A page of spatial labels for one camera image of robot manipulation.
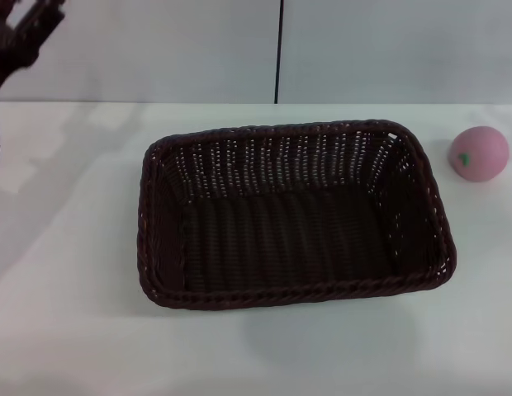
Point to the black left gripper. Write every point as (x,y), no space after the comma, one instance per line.
(8,53)

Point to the dark brown woven basket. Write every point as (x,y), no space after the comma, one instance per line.
(289,239)

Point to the pink peach toy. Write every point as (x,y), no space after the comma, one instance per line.
(483,154)

